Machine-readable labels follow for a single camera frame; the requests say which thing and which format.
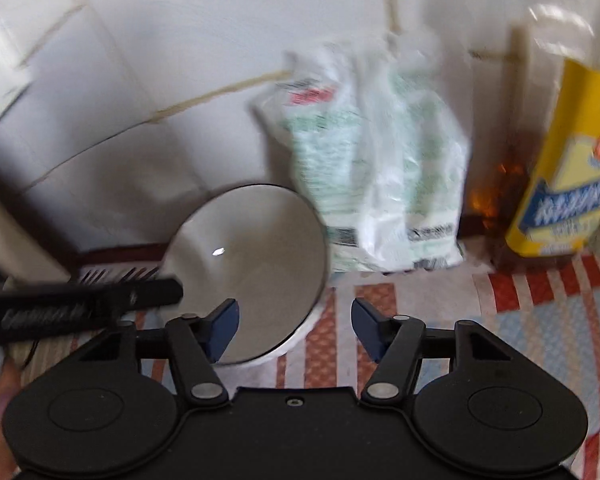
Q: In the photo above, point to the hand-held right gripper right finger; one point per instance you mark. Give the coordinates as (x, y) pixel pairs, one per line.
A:
(367, 327)

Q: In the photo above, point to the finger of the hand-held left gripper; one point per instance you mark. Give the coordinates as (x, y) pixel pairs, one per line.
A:
(80, 305)

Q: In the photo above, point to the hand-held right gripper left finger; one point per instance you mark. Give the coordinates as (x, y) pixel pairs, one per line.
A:
(225, 327)

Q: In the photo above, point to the white ribbed bowl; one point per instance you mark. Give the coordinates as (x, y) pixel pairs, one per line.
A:
(260, 260)

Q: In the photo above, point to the person's left hand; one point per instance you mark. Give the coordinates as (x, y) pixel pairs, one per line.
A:
(0, 440)

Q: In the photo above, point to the striped woven tablecloth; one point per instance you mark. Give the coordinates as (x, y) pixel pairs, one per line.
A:
(530, 320)

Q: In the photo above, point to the white green seasoning bag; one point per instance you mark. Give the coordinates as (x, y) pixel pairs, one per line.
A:
(380, 160)

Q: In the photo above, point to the yellow label cooking wine bottle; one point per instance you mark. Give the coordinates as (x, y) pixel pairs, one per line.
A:
(565, 185)

